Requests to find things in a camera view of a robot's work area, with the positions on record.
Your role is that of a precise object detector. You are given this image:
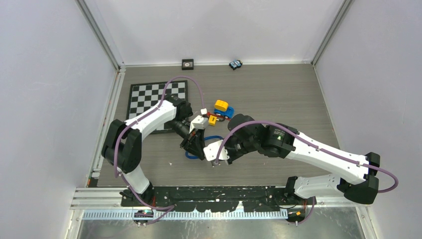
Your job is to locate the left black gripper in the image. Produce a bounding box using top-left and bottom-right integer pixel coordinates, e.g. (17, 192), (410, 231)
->
(165, 119), (206, 159)

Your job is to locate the blue cable lock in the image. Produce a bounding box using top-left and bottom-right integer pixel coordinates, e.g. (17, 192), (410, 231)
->
(185, 135), (223, 159)

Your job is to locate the yellow black padlock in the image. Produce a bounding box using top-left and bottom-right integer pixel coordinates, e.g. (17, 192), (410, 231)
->
(208, 115), (226, 126)

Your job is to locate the red cable padlock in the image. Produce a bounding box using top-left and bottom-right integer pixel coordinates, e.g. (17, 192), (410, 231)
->
(207, 112), (218, 119)

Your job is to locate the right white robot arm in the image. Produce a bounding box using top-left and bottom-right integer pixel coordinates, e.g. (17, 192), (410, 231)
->
(219, 114), (380, 205)

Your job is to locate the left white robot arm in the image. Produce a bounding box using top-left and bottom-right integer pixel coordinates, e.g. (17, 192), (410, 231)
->
(101, 94), (205, 206)

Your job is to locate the blue yellow toy car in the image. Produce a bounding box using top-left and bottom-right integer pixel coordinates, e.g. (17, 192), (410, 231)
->
(213, 100), (235, 120)

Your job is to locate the black white chessboard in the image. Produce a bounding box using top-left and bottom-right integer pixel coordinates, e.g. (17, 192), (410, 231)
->
(126, 80), (188, 119)

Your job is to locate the small blue toy car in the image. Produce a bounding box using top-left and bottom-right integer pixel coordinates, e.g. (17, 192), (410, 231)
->
(228, 59), (243, 70)

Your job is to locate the small black square box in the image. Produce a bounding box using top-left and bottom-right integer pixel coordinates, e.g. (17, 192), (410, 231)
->
(181, 59), (194, 70)

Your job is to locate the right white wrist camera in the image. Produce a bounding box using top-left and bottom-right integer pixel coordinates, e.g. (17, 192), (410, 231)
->
(203, 139), (229, 161)

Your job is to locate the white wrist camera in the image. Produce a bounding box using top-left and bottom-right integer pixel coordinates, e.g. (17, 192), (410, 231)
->
(203, 139), (229, 161)
(190, 115), (209, 131)

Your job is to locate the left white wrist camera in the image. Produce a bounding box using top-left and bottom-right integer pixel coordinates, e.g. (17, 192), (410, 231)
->
(190, 115), (209, 131)

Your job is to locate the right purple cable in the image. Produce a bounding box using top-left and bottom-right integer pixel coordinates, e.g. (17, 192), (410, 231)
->
(212, 120), (399, 194)

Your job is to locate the purple cable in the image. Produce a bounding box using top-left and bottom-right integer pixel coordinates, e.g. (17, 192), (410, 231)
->
(113, 76), (209, 212)
(212, 120), (399, 194)

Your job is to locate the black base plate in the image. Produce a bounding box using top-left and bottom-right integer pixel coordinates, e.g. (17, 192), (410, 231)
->
(119, 186), (317, 213)

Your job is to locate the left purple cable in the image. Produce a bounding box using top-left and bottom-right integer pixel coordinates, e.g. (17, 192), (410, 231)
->
(113, 76), (209, 212)

